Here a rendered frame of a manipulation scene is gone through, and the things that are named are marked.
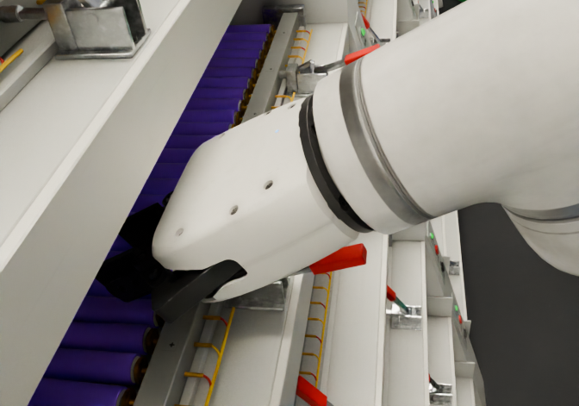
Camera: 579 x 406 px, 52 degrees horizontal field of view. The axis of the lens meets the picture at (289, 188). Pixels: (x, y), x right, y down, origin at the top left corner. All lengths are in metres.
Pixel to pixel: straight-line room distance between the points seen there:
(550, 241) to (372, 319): 0.34
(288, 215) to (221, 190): 0.05
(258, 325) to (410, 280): 0.53
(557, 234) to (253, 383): 0.19
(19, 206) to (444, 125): 0.16
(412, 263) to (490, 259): 0.74
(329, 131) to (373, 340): 0.37
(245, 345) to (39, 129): 0.19
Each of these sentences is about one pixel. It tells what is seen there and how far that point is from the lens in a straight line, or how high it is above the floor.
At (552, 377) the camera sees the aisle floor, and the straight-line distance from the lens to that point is 1.42.
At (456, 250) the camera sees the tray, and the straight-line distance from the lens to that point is 1.46.
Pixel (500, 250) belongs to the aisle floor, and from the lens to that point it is 1.66.
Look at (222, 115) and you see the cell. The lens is 0.55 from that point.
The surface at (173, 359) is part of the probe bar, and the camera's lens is 0.36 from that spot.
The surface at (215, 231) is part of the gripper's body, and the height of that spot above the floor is 1.04.
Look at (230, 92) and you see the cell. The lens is 0.58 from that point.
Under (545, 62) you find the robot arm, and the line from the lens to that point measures 0.23.
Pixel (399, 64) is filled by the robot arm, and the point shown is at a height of 1.08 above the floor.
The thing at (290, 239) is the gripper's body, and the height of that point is 1.03.
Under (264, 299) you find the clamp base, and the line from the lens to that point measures 0.39.
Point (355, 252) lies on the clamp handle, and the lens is 0.36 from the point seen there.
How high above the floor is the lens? 1.19
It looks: 34 degrees down
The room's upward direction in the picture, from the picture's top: 27 degrees counter-clockwise
